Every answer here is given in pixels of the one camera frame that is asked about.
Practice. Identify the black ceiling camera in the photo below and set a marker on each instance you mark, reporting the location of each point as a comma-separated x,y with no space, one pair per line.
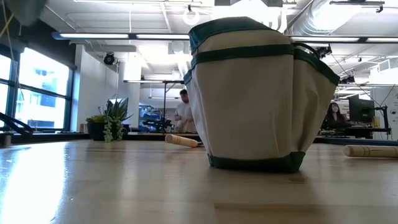
109,59

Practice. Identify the silver ventilation duct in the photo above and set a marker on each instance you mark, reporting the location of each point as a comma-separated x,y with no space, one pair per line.
311,18

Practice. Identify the black background desk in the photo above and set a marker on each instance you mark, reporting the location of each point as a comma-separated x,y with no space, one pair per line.
367,132

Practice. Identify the person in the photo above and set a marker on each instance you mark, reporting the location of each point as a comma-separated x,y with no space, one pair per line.
334,119
185,115

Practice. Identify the black background robot arms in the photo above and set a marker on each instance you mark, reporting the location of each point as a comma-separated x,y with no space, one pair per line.
157,124

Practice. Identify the black computer monitor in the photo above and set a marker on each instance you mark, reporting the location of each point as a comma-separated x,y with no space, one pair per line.
360,110

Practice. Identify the beige green-trimmed gardening bag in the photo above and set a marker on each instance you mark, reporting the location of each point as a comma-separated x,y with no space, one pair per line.
248,109

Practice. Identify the long ceiling light strip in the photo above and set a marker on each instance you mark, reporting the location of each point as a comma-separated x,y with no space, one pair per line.
93,35
326,39

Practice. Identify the black background stand frame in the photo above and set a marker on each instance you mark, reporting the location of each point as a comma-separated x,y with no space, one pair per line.
164,105

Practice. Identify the potted succulent plant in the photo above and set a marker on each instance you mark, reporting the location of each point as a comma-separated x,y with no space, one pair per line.
99,130

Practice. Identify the large dark-framed window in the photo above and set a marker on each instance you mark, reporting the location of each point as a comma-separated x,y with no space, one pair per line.
43,71

